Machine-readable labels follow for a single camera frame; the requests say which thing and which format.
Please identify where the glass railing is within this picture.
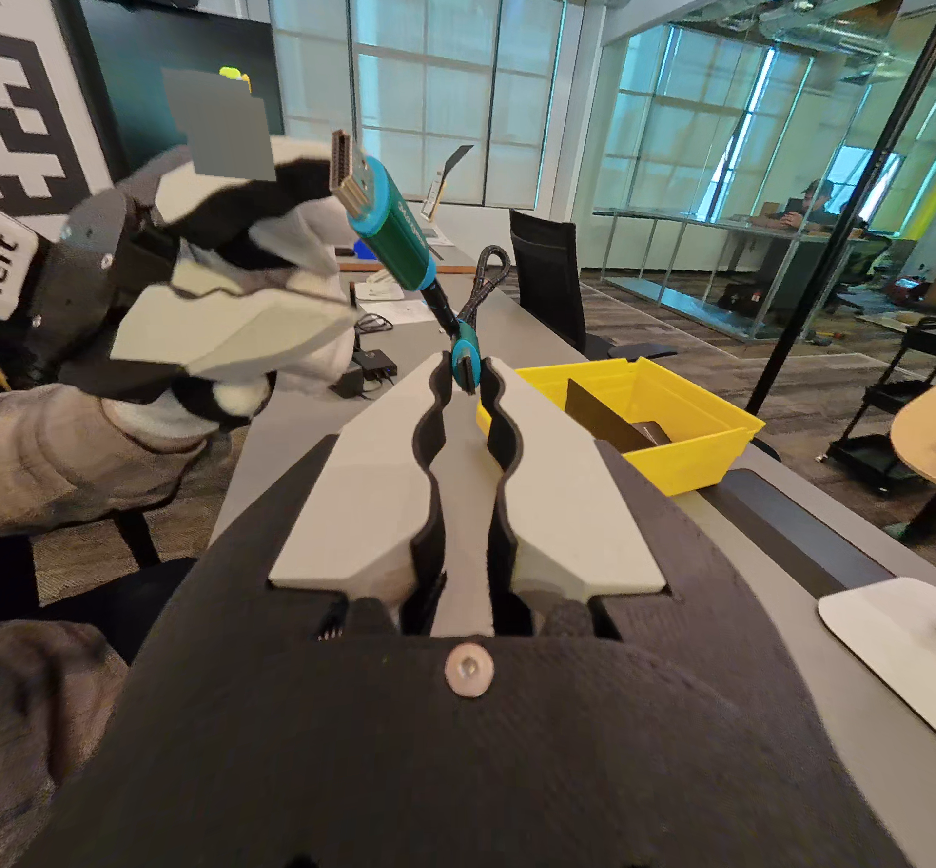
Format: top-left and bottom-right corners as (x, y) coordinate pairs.
(592, 209), (878, 343)

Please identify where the white tablet stand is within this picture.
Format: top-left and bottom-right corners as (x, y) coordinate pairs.
(818, 386), (936, 732)

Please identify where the white paper sheet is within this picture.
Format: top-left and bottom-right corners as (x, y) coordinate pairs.
(354, 298), (441, 326)

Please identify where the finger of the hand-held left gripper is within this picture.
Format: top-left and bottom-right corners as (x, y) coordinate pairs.
(110, 254), (361, 381)
(152, 137), (351, 249)

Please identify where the wood-edged desk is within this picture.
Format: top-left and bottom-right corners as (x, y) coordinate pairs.
(336, 223), (481, 278)

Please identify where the black-framed printed sign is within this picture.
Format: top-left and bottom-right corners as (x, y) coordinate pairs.
(0, 0), (118, 242)

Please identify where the black power adapter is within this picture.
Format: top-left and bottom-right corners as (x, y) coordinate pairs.
(332, 347), (401, 401)

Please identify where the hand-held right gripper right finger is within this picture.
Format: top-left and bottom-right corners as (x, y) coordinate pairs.
(486, 356), (668, 600)

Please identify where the large black wall screen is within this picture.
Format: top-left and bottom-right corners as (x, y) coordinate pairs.
(77, 0), (286, 176)

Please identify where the black vertical pole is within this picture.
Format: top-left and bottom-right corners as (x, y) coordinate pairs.
(744, 27), (936, 417)

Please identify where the black utility cart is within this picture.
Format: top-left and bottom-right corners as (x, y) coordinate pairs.
(825, 327), (936, 498)

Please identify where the yellow plastic bin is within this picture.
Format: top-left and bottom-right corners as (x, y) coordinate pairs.
(475, 356), (766, 498)

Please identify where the blue-flecked black braided cable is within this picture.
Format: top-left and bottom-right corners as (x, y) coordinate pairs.
(329, 130), (513, 399)

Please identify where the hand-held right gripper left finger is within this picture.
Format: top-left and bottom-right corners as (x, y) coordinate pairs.
(268, 352), (449, 596)

